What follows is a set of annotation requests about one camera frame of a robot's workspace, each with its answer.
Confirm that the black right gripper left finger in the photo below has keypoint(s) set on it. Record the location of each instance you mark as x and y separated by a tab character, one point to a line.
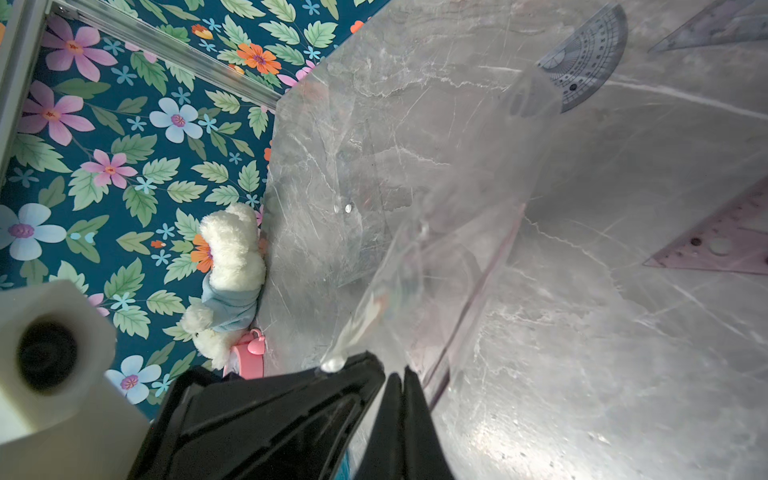
383	457

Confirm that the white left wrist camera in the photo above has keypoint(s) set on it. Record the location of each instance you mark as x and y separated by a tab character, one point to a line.
61	418

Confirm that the purple triangle ruler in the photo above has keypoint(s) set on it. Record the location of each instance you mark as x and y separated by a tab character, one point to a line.
733	239

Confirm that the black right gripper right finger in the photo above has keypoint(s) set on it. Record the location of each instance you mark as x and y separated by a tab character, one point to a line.
422	453

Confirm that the white plush bear toy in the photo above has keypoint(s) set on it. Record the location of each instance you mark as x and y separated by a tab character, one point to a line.
228	251

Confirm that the pink round toy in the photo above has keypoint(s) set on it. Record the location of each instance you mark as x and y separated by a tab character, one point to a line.
246	357

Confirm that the grey triangle ruler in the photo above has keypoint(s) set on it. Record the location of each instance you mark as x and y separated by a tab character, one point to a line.
721	22

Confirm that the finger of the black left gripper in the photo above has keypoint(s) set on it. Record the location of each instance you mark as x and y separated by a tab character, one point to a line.
293	426

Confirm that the aluminium left frame post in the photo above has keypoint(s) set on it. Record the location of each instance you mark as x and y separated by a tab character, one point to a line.
19	50

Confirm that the purple protractor set pouch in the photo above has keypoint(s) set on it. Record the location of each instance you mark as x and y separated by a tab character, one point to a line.
401	170

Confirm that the grey protractor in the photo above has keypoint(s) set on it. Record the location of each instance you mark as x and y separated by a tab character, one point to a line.
581	64

